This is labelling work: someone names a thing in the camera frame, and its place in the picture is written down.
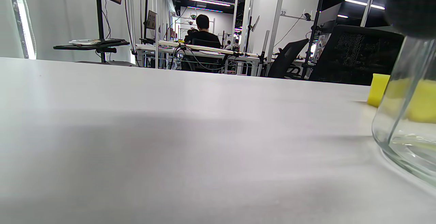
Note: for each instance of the person's left hand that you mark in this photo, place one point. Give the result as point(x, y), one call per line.
point(412, 5)

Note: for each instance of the clear glass jar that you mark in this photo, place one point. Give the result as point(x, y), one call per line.
point(405, 138)

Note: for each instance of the long ceiling light tube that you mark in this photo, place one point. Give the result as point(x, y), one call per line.
point(364, 4)
point(208, 2)

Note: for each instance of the large black mesh office chair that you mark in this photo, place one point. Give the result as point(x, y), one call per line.
point(357, 55)

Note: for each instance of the yellow sponge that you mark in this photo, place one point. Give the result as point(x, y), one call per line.
point(377, 89)

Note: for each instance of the black tripod pole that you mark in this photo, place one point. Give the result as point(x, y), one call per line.
point(313, 33)

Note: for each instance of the small black office chair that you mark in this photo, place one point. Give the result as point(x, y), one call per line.
point(287, 58)

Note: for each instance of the white long workbench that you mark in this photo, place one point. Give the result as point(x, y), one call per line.
point(204, 51)

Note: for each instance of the black office chair with person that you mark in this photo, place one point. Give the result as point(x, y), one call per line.
point(204, 55)

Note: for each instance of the small black monitor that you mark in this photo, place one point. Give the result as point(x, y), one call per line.
point(151, 20)

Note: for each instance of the black keyboard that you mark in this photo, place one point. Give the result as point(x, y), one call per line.
point(110, 41)

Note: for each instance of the black stand pole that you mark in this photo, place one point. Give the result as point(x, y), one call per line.
point(100, 19)

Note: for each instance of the black stand tray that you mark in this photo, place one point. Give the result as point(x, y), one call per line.
point(92, 46)

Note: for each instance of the white vertical light strip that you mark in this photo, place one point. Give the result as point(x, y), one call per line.
point(24, 19)

